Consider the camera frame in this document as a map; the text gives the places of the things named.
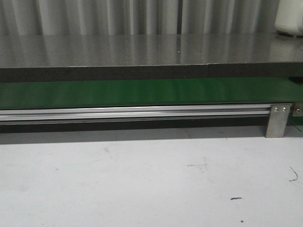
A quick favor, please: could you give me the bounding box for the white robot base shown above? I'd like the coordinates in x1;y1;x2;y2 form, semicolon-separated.
275;0;303;36

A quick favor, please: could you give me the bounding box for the green conveyor belt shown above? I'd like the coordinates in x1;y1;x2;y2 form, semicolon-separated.
0;78;303;110

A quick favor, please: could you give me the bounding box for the steel conveyor end plate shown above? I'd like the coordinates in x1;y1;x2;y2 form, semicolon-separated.
292;102;303;117

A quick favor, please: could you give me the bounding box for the grey pleated curtain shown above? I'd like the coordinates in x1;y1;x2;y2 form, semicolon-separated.
0;0;278;35

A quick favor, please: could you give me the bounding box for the steel conveyor support bracket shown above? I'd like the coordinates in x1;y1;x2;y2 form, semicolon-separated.
265;104;291;138

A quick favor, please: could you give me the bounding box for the aluminium conveyor side rail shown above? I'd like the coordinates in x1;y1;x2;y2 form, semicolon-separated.
0;104;271;122

